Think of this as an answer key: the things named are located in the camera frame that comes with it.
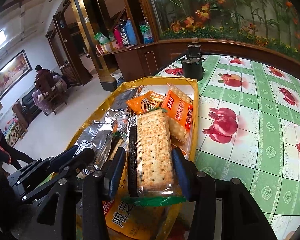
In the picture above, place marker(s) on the green-edged clear cracker packet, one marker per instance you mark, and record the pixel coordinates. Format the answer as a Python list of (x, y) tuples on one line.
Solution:
[(152, 150)]

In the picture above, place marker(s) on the wooden shelf cabinet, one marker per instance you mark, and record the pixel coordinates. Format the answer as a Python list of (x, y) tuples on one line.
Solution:
[(130, 60)]

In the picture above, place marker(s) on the yellow-orange biscuit packet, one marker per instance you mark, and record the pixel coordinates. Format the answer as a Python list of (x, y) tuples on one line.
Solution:
[(130, 222)]

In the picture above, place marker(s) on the green fruit-print tablecloth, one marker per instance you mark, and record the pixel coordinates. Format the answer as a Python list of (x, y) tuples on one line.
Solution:
[(252, 130)]

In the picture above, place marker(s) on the green-blue bottle pack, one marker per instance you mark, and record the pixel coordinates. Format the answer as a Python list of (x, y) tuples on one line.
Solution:
[(147, 33)]

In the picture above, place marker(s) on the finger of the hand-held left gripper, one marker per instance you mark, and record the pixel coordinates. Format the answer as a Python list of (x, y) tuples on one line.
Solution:
[(85, 158), (66, 155)]

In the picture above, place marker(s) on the black metal pot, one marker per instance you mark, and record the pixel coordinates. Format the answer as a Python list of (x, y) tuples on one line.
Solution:
[(192, 71)]

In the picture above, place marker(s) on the red thermos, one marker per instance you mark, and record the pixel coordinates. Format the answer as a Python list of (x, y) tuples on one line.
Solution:
[(118, 37)]

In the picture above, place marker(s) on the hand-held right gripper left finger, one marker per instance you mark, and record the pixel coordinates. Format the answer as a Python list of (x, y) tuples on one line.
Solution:
[(116, 172)]

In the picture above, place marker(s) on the white bucket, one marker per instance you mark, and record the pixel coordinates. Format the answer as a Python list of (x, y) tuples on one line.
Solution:
[(117, 76)]

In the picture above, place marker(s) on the orange cartoon snack packet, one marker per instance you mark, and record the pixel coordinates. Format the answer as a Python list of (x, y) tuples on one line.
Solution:
[(145, 103)]

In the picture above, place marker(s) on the brown silver foil packet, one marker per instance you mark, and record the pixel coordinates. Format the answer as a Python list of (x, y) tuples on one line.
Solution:
[(122, 100)]

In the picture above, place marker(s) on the person's left forearm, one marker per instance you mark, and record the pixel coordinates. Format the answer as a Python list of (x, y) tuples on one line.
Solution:
[(0, 140)]

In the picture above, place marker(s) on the small black metal stand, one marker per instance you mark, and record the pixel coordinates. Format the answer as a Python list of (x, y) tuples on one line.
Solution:
[(194, 47)]

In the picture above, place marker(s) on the framed wall painting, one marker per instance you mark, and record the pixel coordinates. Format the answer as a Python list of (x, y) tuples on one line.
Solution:
[(10, 75)]

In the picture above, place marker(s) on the green bag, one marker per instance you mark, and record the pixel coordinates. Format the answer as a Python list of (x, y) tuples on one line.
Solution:
[(102, 38)]

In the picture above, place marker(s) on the silver foil snack packet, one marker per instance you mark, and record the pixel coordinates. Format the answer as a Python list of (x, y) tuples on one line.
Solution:
[(116, 117), (95, 140)]

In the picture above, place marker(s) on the brown wicker cabinet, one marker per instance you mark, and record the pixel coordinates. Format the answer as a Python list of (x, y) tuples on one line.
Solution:
[(68, 75)]

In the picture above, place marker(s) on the orange label cracker packet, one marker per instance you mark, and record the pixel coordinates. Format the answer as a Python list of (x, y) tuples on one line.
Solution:
[(180, 115)]

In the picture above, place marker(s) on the wooden chair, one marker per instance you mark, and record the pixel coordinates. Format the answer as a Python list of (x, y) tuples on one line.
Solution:
[(55, 100)]

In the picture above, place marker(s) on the glass cabinet with artificial flowers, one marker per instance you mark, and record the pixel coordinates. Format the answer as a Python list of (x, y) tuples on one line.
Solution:
[(227, 10)]

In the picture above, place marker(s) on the colourful floor mat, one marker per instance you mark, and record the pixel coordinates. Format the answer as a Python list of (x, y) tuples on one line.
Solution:
[(12, 133)]

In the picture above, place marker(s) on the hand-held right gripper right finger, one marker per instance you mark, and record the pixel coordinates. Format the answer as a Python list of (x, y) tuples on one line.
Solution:
[(181, 175)]

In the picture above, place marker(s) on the blue container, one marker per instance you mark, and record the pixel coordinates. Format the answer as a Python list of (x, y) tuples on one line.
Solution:
[(131, 33)]

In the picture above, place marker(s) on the black sofa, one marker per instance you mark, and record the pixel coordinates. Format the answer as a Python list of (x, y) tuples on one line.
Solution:
[(30, 105)]

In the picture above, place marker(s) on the brown armchair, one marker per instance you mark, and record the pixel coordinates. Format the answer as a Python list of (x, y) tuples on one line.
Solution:
[(20, 116)]

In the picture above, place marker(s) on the yellow-rimmed white tray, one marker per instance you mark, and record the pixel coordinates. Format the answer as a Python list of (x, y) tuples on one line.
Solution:
[(194, 110)]

